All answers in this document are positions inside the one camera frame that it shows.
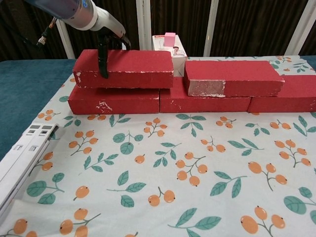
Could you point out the red brick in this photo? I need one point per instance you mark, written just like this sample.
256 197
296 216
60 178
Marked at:
138 61
205 105
128 103
296 93
234 71

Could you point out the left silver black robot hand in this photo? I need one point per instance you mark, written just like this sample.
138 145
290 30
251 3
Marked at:
108 22

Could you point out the white lamp product box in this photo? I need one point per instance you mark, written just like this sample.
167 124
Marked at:
179 61

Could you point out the small pink cube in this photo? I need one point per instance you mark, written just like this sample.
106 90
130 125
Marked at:
170 39

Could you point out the white folding stand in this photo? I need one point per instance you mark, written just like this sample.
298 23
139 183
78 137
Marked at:
19 158

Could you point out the white metal frame pole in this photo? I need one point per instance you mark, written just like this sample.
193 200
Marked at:
298 29
65 42
143 27
212 27

